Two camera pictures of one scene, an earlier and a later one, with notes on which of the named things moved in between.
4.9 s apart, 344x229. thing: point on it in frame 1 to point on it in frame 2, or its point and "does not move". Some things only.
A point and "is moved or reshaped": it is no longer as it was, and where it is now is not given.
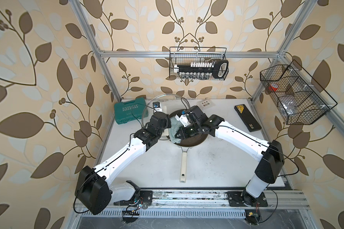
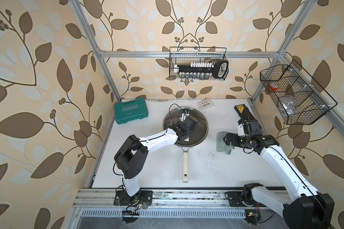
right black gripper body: [190, 130] to [238, 140]
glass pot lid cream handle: [170, 104] is moved or reshaped
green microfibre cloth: [174, 127] is moved or reshaped
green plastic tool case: [130, 110] does not move
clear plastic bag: [290, 106] does not move
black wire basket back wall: [198, 63] does not move
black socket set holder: [202, 70] does not move
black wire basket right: [298, 98] does not move
